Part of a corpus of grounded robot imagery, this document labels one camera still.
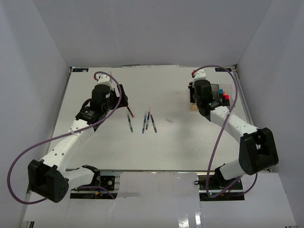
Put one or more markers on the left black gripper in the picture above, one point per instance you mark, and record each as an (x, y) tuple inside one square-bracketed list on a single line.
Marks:
[(124, 100)]

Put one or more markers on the black gel pen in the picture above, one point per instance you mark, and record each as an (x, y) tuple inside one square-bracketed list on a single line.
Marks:
[(148, 117)]

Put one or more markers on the purple gel pen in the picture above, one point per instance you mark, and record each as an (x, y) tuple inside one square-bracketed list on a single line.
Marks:
[(153, 123)]

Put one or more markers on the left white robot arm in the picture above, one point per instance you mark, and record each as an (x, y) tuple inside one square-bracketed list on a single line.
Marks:
[(48, 177)]

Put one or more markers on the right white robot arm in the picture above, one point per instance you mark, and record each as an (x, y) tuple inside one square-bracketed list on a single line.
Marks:
[(257, 148)]

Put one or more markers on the red gel pen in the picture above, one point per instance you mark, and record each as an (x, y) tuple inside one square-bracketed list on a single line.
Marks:
[(130, 112)]

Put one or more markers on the grey translucent container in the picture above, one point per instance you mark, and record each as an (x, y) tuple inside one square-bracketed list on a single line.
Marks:
[(215, 91)]

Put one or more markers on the brown translucent container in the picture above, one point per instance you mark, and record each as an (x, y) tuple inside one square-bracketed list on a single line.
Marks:
[(193, 107)]

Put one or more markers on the right blue table label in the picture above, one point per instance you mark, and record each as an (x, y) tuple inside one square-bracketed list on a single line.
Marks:
[(223, 69)]

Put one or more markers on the blue table label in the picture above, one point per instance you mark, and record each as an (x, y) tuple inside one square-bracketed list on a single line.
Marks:
[(80, 69), (223, 69)]

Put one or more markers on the blue gel pen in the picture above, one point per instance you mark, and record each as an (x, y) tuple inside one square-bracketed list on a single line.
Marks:
[(144, 123)]

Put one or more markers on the pink cap black highlighter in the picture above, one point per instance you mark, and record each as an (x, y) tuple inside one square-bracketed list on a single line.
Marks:
[(227, 100)]

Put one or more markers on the green gel pen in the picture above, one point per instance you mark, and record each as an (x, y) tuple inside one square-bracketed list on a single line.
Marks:
[(130, 123)]

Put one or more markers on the clear translucent container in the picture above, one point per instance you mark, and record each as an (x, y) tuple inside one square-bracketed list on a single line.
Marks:
[(228, 89)]

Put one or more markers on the left blue table label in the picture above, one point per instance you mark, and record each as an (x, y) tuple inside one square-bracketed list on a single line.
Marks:
[(80, 69)]

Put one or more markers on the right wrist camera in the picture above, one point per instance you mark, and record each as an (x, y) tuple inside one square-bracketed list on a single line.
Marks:
[(198, 75)]

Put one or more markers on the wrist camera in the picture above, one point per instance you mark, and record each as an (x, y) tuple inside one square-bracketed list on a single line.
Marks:
[(103, 79), (198, 75)]

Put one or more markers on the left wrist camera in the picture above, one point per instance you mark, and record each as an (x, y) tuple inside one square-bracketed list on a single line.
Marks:
[(103, 79)]

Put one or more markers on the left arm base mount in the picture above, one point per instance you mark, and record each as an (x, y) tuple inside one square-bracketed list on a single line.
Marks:
[(108, 187)]

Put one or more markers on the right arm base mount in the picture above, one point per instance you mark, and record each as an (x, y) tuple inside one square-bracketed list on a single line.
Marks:
[(233, 193)]

